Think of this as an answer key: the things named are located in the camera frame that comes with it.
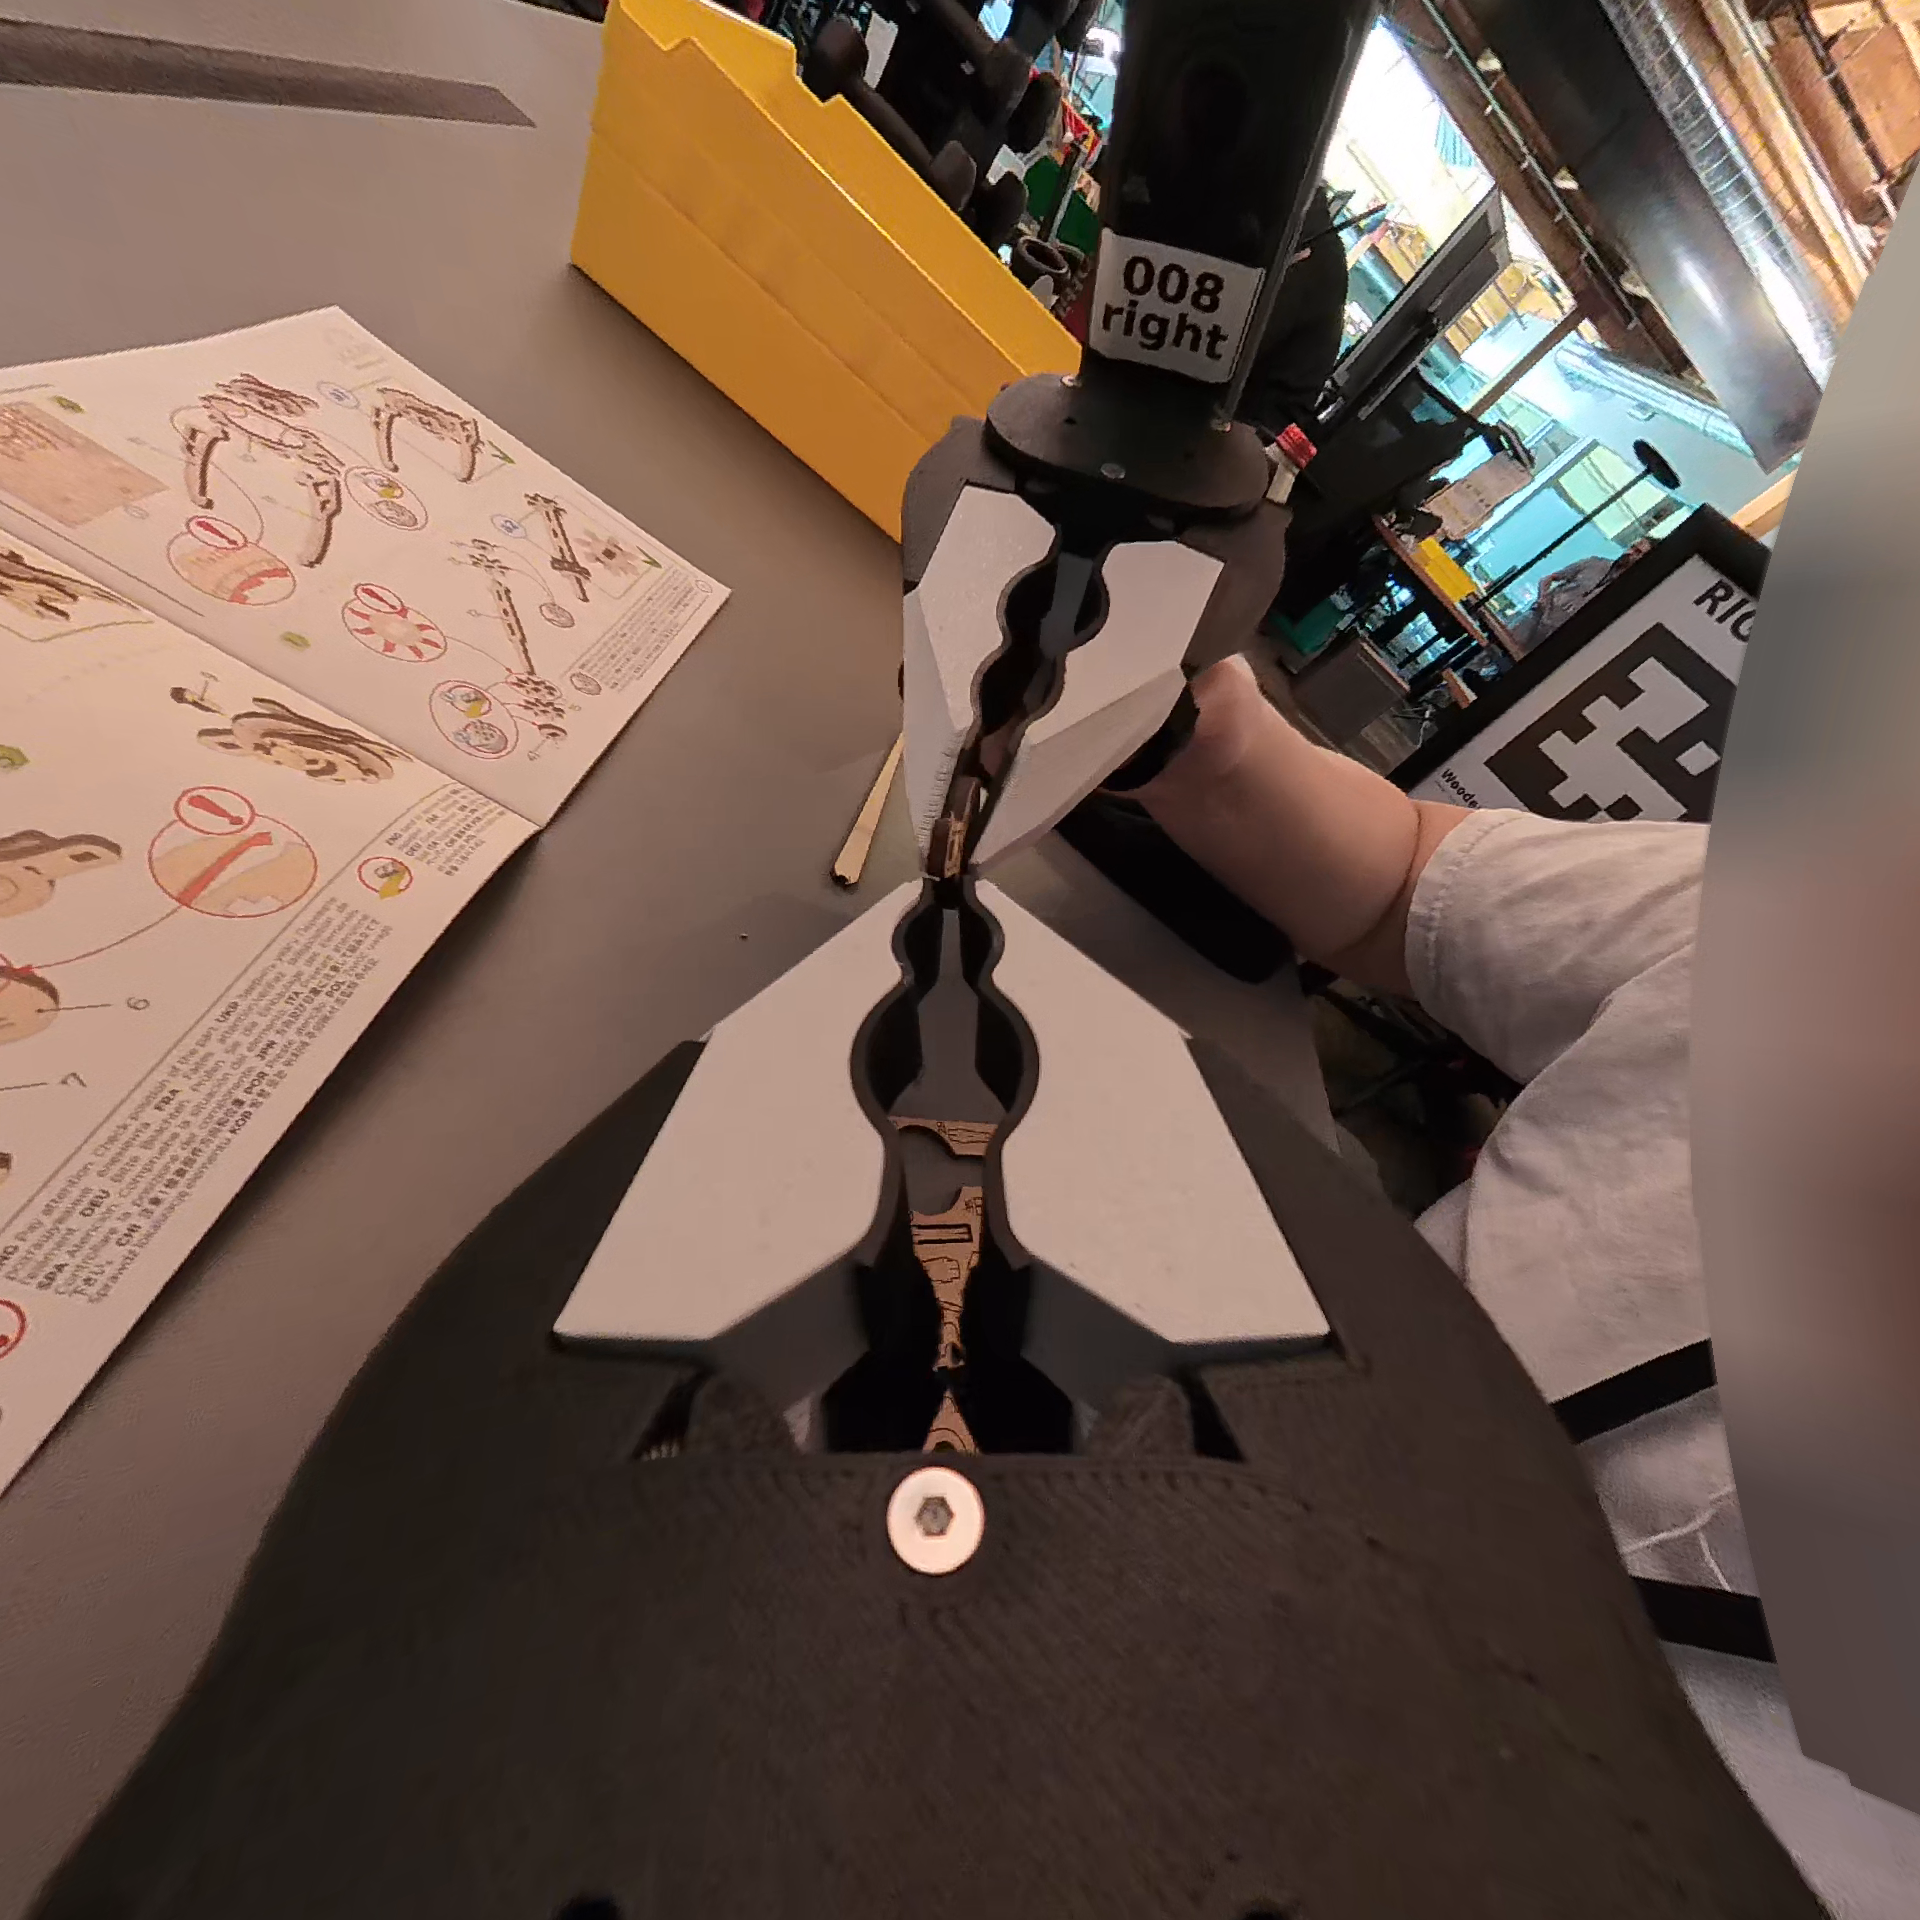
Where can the small red-capped bottle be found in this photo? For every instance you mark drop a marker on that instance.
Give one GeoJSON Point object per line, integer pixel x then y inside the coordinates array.
{"type": "Point", "coordinates": [1289, 470]}

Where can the framed black-white marker sign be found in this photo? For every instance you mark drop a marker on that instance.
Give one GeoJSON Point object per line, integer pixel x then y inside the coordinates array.
{"type": "Point", "coordinates": [1620, 721]}

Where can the paper instruction booklet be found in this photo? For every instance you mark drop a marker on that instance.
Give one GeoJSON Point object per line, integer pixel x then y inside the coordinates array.
{"type": "Point", "coordinates": [375, 721]}

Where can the black monitor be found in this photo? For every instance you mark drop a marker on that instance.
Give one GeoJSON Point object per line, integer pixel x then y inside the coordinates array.
{"type": "Point", "coordinates": [1425, 331]}

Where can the laser-cut wooden parts sheet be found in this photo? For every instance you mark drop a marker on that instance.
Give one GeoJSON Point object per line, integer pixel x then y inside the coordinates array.
{"type": "Point", "coordinates": [948, 1289]}

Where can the yellow plastic bin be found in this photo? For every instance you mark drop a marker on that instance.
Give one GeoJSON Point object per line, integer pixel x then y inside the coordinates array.
{"type": "Point", "coordinates": [751, 270]}

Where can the person's white shirt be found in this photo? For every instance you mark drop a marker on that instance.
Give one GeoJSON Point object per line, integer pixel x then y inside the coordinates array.
{"type": "Point", "coordinates": [1589, 1244]}

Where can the group of black dumbbells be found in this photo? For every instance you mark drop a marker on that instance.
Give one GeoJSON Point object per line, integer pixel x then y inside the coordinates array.
{"type": "Point", "coordinates": [900, 107]}

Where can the wooden link part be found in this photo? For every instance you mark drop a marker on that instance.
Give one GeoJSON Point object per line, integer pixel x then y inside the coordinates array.
{"type": "Point", "coordinates": [944, 855]}

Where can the person's right hand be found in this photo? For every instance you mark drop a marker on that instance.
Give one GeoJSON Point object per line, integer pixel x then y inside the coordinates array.
{"type": "Point", "coordinates": [1252, 764]}

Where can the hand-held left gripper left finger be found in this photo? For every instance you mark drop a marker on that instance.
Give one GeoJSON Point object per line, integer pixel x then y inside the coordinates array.
{"type": "Point", "coordinates": [721, 1185]}

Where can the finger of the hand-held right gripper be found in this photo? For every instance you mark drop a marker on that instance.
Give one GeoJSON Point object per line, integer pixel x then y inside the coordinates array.
{"type": "Point", "coordinates": [1124, 662]}
{"type": "Point", "coordinates": [961, 645]}

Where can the person's right forearm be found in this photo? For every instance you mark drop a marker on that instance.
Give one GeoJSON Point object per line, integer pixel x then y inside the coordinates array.
{"type": "Point", "coordinates": [1560, 932]}

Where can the thin wooden stick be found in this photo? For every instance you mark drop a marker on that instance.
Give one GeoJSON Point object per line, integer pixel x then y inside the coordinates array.
{"type": "Point", "coordinates": [866, 819]}

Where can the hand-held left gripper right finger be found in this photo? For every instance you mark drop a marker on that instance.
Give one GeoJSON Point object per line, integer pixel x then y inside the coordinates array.
{"type": "Point", "coordinates": [1161, 1185]}

